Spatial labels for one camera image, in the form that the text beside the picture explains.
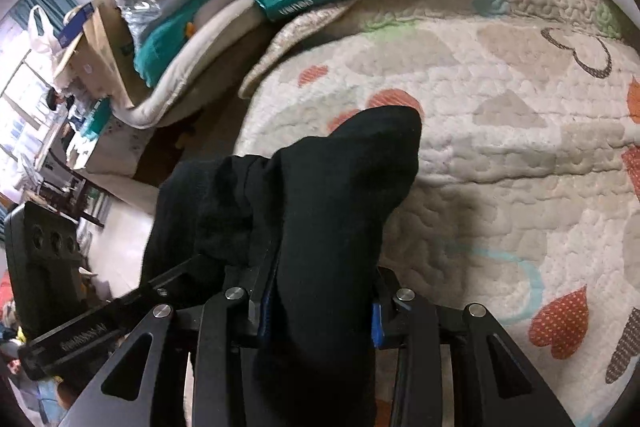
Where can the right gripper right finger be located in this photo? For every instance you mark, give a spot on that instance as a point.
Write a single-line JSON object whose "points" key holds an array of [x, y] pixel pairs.
{"points": [[493, 382]]}

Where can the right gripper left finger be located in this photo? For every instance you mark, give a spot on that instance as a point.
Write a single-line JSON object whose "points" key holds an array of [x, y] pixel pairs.
{"points": [[185, 367]]}

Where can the black pants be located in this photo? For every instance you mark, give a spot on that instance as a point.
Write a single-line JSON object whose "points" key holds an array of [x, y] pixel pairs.
{"points": [[319, 205]]}

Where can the heart patterned quilt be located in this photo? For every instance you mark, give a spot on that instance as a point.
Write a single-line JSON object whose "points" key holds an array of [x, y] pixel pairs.
{"points": [[527, 195]]}

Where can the brown cardboard box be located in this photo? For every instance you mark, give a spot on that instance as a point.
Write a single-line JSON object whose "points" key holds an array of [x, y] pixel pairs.
{"points": [[99, 62]]}

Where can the beige cushion pad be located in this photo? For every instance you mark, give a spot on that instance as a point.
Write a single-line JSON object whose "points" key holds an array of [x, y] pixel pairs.
{"points": [[219, 34]]}

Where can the teal folded towel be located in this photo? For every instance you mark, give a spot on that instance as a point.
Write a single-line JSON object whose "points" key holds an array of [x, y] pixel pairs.
{"points": [[162, 45]]}

